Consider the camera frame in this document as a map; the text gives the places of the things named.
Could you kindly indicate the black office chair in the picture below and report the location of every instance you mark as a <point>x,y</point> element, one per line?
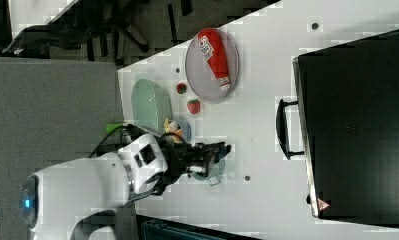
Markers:
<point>79,23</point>

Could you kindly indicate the green perforated colander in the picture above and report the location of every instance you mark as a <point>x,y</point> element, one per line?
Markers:
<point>151,105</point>

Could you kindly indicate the green plastic object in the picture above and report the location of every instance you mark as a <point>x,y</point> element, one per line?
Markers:
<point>112,126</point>

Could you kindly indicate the light red strawberry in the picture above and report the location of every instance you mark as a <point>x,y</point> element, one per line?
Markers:
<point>193,106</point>

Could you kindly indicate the green mug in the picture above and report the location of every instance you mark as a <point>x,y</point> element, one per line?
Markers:
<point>215,175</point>

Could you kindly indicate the red ketchup bottle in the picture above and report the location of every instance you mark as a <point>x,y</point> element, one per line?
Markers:
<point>213,50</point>

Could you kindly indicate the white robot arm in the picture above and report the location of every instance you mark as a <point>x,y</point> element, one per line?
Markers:
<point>79,199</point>

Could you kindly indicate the dark bowl with fruit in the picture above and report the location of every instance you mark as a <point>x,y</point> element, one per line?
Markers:
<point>178,130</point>

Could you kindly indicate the lilac round plate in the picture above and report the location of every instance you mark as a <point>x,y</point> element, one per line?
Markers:
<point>199,75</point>

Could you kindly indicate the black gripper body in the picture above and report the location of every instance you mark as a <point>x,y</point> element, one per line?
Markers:
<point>183,158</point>

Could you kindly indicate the stainless steel toaster oven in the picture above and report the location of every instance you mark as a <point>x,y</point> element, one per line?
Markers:
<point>348,102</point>

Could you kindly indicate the dark red strawberry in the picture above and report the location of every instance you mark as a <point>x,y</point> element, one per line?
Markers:
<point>181,88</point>

